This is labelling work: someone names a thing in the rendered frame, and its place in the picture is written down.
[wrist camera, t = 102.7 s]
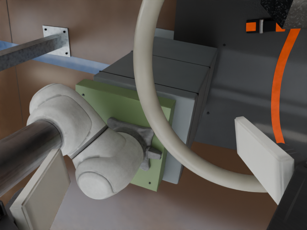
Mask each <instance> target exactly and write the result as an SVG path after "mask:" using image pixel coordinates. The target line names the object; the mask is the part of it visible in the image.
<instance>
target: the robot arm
mask: <svg viewBox="0 0 307 230"><path fill-rule="evenodd" d="M29 111H30V116H29V118H28V120H27V124H26V126H25V127H24V128H22V129H20V130H18V131H16V132H14V133H13V134H11V135H9V136H7V137H5V138H3V139H1V140H0V197H1V196H2V195H4V194H5V193H6V192H7V191H9V190H10V189H11V188H12V187H14V186H15V185H16V184H17V183H19V182H20V181H21V180H22V179H23V178H25V177H26V176H27V175H28V174H30V173H31V172H32V171H33V170H35V169H36V168H37V167H38V166H40V167H39V168H38V169H37V171H36V172H35V174H34V175H33V176H32V178H31V179H30V181H29V182H28V183H27V185H26V186H25V187H24V188H21V189H20V190H18V191H17V192H16V193H15V194H14V195H13V196H12V198H11V199H10V200H9V202H8V203H7V204H6V206H4V204H3V202H2V201H1V200H0V230H50V227H51V225H52V223H53V221H54V218H55V216H56V214H57V212H58V209H59V207H60V205H61V203H62V200H63V198H64V196H65V194H66V192H67V189H68V187H69V185H70V183H71V181H70V178H69V174H68V171H67V168H66V165H65V161H64V157H63V156H65V155H68V156H69V157H70V158H71V159H72V161H73V163H74V166H75V168H76V171H75V176H76V181H77V184H78V186H79V188H80V189H81V190H82V192H83V193H84V194H85V195H87V196H88V197H90V198H92V199H107V198H109V197H111V196H113V195H115V194H116V193H118V192H120V191H121V190H123V189H124V188H125V187H126V186H127V185H128V184H129V183H130V182H131V180H132V179H133V177H134V176H135V174H136V173H137V171H138V169H139V168H140V169H142V170H144V171H148V170H149V169H150V161H149V160H150V159H159V160H160V159H161V156H162V152H161V151H159V150H157V149H155V148H153V147H151V146H152V139H153V136H154V134H155V133H154V131H153V130H152V128H151V127H142V126H138V125H134V124H130V123H127V122H123V121H120V120H117V119H115V118H114V117H110V118H109V119H108V120H107V124H106V123H105V122H104V121H103V119H102V118H101V117H100V115H99V114H98V113H97V112H96V111H95V109H94V108H93V107H92V106H91V105H90V104H89V103H88V102H87V101H86V100H85V99H84V98H83V97H82V96H81V95H80V94H79V93H78V92H76V91H75V90H73V89H72V88H70V87H68V86H66V85H63V84H49V85H47V86H45V87H43V88H42V89H40V90H39V91H37V92H36V93H35V94H34V96H33V98H32V100H31V102H30V106H29ZM235 131H236V142H237V153H238V155H239V156H240V157H241V158H242V160H243V161H244V162H245V164H246V165H247V166H248V168H249V169H250V170H251V172H252V173H253V174H254V175H255V177H256V178H257V179H258V180H259V182H260V183H261V184H262V185H263V187H264V188H265V189H266V191H267V192H268V193H269V195H270V196H271V197H272V198H273V200H274V201H275V202H276V203H277V205H278V206H277V208H276V210H275V213H274V215H273V217H272V219H271V221H270V223H269V225H268V227H267V229H266V230H307V159H306V158H305V157H303V156H302V155H301V154H300V153H298V152H297V151H296V150H294V149H293V148H292V147H291V146H289V145H287V144H285V143H282V142H281V143H274V142H273V141H272V140H271V139H270V138H269V137H267V136H266V135H265V134H264V133H263V132H261V131H260V130H259V129H258V128H257V127H256V126H254V125H253V124H252V123H251V122H250V121H248V120H247V119H246V118H245V117H243V116H241V117H236V119H235Z"/></svg>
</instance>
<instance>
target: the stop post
mask: <svg viewBox="0 0 307 230"><path fill-rule="evenodd" d="M42 27H43V34H44V37H43V38H40V39H37V40H34V41H31V42H27V43H23V44H21V45H17V46H14V47H10V48H7V49H4V50H1V51H0V71H3V70H5V69H8V68H11V67H13V66H16V65H18V64H20V63H23V62H26V61H28V60H31V59H34V58H37V57H39V56H41V55H44V54H52V55H59V56H65V57H71V54H70V44H69V30H68V28H63V27H56V26H45V25H43V26H42Z"/></svg>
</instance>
